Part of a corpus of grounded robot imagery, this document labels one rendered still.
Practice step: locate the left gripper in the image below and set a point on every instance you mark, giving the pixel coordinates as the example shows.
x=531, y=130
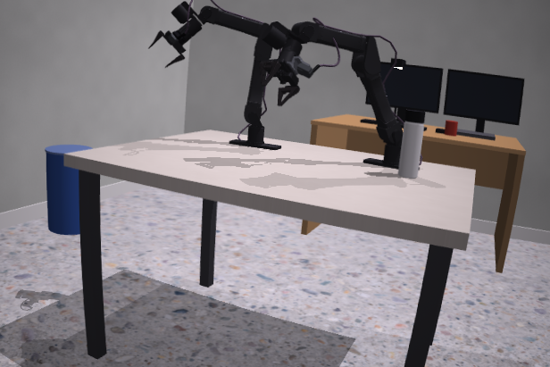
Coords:
x=288, y=73

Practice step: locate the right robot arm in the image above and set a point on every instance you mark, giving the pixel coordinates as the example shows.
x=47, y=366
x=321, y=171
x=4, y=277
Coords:
x=262, y=53

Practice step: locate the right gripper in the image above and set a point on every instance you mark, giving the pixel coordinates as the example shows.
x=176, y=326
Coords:
x=178, y=46

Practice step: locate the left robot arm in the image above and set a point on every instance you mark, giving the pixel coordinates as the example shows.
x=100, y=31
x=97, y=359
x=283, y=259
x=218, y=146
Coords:
x=388, y=128

